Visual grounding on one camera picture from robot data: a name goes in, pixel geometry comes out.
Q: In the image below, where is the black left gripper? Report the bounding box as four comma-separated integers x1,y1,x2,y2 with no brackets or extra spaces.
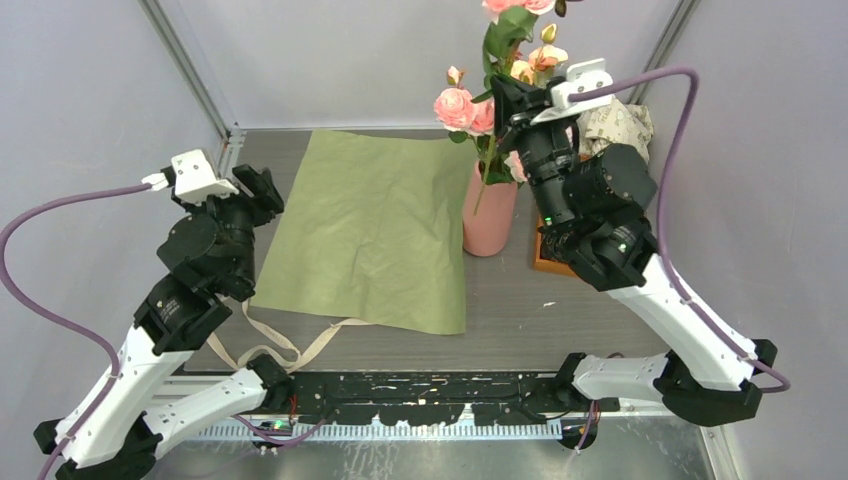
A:
179,164,286,290

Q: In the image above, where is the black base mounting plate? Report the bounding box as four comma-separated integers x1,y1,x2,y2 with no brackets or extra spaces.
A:
249,371,589,427

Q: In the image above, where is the peach flower stem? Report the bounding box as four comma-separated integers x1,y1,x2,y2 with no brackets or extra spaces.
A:
509,23,568,86

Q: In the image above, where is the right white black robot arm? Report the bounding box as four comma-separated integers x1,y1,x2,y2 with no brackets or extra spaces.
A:
491,74,777,427

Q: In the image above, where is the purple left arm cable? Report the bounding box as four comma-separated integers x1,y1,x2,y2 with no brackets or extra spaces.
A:
0,182,329,480

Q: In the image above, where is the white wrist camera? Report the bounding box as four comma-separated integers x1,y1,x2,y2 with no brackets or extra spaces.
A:
141,149,239,206
530,58,613,126

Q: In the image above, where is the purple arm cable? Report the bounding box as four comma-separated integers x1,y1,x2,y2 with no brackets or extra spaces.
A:
568,64,792,455
0,182,329,480

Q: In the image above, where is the aluminium front rail frame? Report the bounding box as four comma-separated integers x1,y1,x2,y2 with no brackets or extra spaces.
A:
123,372,727,444

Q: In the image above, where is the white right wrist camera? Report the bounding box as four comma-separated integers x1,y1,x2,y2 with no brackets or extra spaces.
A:
530,58,613,126

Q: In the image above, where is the peach paper bouquet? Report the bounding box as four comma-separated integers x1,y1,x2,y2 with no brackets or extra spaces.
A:
251,130,476,335

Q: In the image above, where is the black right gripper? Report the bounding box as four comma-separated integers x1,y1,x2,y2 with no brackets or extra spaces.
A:
486,73,568,228

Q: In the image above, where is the crumpled white patterned cloth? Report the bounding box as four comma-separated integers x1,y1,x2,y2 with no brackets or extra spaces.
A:
577,98,655,164

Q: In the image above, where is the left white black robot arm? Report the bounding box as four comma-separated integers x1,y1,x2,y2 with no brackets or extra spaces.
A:
34,165,292,479

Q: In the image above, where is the beige ribbon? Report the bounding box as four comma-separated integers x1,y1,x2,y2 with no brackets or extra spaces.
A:
206,301,372,373

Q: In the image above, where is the orange compartment tray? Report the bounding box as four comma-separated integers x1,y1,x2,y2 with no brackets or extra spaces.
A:
531,217,577,278

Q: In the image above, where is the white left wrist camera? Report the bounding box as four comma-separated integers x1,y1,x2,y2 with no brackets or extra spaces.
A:
141,149,239,206

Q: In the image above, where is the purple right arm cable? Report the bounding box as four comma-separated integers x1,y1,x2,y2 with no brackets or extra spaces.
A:
568,64,792,455

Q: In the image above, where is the pink cylindrical vase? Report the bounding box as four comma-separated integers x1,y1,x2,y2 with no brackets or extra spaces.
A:
462,166,518,257

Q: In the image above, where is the pink flower stem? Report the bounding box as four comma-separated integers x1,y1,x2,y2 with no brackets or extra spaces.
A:
474,1,570,186
433,66,495,137

